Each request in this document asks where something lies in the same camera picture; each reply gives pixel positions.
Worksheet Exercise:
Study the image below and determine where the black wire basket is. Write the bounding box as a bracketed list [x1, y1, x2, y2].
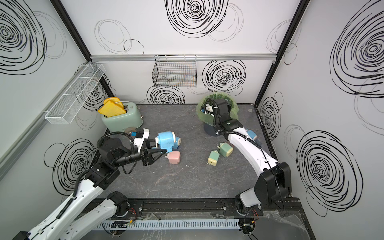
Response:
[152, 55, 197, 87]

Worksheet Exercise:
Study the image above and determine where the green sharpener bottom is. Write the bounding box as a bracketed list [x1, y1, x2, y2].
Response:
[207, 150, 220, 166]

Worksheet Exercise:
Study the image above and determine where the blue sharpener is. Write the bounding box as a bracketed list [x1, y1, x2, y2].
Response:
[155, 131, 176, 153]
[247, 129, 258, 141]
[175, 137, 182, 149]

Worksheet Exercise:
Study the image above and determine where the mint green toaster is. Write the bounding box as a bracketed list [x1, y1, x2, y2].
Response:
[101, 101, 144, 132]

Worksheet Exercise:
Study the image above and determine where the white wire shelf basket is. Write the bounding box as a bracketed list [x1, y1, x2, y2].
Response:
[45, 63, 106, 125]

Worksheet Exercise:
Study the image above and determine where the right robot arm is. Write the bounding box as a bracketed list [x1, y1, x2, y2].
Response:
[200, 98, 292, 209]

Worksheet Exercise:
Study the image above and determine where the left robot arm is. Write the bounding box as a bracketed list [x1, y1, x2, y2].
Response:
[14, 129, 168, 240]

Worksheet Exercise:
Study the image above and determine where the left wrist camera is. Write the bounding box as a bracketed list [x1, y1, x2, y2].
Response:
[131, 128, 150, 152]

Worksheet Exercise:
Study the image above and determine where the bin with green bag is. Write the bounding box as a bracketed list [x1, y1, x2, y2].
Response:
[196, 92, 239, 136]

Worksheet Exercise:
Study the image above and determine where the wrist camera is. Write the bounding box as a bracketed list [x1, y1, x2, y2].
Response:
[131, 128, 150, 152]
[201, 104, 215, 117]

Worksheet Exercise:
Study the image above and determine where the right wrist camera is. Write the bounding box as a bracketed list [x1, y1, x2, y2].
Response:
[201, 104, 215, 117]

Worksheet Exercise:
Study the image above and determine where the green sharpener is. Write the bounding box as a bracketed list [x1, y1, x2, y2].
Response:
[207, 150, 220, 166]
[218, 143, 234, 157]

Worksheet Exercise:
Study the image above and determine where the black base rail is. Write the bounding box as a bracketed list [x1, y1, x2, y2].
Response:
[128, 198, 305, 217]

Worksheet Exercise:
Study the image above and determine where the grey slotted cable duct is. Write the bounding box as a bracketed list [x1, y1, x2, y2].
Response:
[94, 219, 241, 232]

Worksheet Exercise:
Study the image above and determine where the yellow toy toast slice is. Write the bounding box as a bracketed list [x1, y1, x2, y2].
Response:
[98, 97, 127, 118]

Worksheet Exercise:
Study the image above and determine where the pink pencil sharpener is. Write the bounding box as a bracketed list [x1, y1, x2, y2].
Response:
[166, 151, 181, 165]

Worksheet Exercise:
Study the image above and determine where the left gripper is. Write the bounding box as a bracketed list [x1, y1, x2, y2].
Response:
[113, 139, 166, 169]

